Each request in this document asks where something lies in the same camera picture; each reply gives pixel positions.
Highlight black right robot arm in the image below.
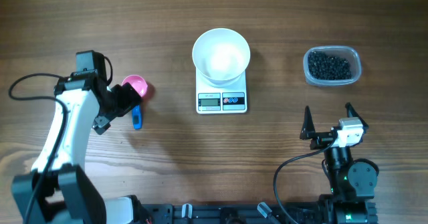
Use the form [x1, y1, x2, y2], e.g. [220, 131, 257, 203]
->
[300, 103, 379, 224]

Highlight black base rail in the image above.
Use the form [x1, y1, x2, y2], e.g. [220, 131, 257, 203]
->
[140, 202, 379, 224]

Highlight white round bowl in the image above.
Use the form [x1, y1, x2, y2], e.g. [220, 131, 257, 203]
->
[191, 28, 251, 86]

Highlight black left camera cable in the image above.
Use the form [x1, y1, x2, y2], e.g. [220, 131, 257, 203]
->
[7, 72, 69, 224]

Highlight clear plastic container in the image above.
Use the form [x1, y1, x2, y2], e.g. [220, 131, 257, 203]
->
[303, 45, 362, 86]

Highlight black right camera cable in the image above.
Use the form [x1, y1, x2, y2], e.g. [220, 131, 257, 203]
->
[272, 137, 338, 224]

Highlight black beans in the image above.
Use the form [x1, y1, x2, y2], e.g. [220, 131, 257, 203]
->
[308, 51, 352, 80]

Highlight white digital kitchen scale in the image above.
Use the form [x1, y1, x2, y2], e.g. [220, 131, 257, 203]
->
[195, 71, 248, 114]

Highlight black camera cable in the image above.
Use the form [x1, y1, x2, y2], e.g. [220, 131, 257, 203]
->
[7, 72, 69, 224]
[272, 137, 338, 224]

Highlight pink scoop blue handle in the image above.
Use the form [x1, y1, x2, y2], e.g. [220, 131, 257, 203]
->
[120, 74, 148, 130]

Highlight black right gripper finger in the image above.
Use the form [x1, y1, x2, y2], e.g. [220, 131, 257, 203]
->
[300, 106, 316, 140]
[345, 102, 369, 130]

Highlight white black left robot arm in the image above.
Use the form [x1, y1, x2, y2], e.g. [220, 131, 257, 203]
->
[11, 50, 150, 223]

